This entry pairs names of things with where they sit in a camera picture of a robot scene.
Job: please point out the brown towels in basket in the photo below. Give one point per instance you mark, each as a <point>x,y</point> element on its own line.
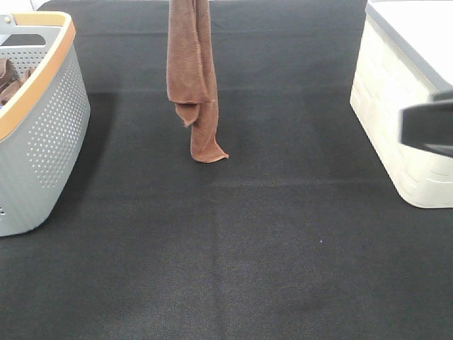
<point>9,84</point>

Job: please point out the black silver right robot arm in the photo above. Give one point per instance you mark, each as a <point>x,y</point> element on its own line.
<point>428,126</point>

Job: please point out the black fabric table mat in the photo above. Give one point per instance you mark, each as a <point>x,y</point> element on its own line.
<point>299,234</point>

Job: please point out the brown microfibre towel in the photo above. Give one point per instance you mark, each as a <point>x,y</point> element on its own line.
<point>190,76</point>

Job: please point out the white storage bin grey rim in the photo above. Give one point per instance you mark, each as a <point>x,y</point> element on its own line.
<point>405,57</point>

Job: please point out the grey perforated laundry basket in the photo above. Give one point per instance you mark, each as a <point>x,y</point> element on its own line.
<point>43,125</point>

